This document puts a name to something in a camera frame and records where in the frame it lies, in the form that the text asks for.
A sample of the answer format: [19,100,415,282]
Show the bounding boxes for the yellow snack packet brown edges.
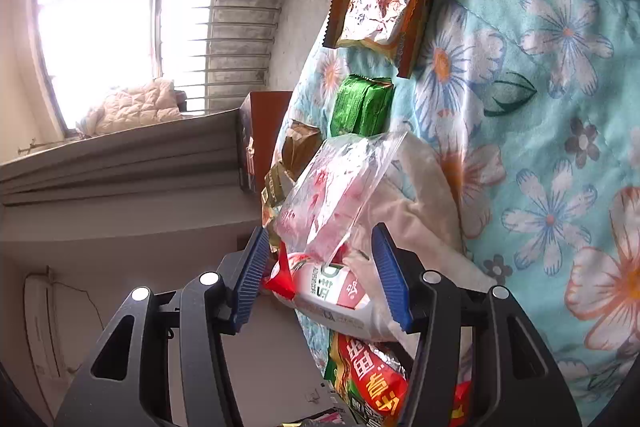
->
[322,0,435,79]

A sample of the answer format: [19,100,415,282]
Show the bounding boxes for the floral blue blanket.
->
[295,0,640,418]

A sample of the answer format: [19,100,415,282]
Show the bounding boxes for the green snack packet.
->
[330,74,396,138]

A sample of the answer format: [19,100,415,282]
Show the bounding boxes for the metal window railing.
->
[155,0,306,112]

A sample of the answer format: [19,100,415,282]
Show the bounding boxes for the white pink snack packet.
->
[263,252,401,343]

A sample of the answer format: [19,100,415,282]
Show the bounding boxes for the white wrapped snack block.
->
[261,159,301,248]

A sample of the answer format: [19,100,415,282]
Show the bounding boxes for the grey left curtain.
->
[0,107,266,243]

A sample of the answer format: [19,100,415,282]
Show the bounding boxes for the brown gold snack packet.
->
[281,119,323,180]

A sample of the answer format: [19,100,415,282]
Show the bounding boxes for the white air conditioner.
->
[24,274,66,378]

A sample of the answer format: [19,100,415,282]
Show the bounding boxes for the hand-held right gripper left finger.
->
[54,226,273,427]

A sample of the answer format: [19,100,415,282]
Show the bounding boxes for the green chip bag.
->
[324,329,411,427]

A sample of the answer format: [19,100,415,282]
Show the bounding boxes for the orange cardboard box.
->
[236,91,293,194]

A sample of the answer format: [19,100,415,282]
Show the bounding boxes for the clear plastic bag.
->
[275,131,408,260]

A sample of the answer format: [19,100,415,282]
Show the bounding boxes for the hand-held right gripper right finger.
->
[371,223,583,427]

